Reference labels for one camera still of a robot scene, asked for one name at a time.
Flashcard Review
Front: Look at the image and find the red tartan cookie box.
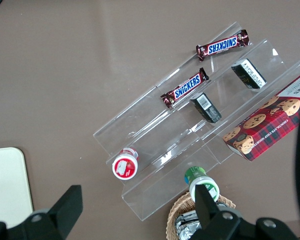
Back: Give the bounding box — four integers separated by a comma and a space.
222, 71, 300, 162

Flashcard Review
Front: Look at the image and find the foil wrapped pack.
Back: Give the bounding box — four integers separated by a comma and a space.
174, 209, 198, 226
176, 221, 203, 240

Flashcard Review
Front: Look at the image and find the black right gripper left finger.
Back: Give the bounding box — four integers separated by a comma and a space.
0, 184, 84, 240

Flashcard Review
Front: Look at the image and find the red strawberry yogurt cup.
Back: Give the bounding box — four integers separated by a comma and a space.
111, 147, 140, 180

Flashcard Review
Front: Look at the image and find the small black carton box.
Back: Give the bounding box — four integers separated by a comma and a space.
230, 58, 268, 90
189, 92, 223, 124

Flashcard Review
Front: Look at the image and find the green lidded cup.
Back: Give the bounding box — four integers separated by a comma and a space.
184, 166, 220, 203

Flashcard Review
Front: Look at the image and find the cream plastic tray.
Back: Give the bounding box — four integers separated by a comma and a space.
0, 146, 35, 230

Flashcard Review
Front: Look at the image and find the Snickers chocolate bar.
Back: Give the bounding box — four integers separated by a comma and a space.
160, 67, 210, 109
195, 29, 250, 62

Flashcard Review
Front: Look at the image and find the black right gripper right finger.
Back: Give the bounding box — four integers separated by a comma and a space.
189, 185, 300, 240

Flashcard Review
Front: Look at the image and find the wicker basket with foil packs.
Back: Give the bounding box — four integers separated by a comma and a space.
166, 191, 237, 240

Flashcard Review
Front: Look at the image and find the clear acrylic step display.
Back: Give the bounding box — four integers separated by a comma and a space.
92, 21, 300, 222

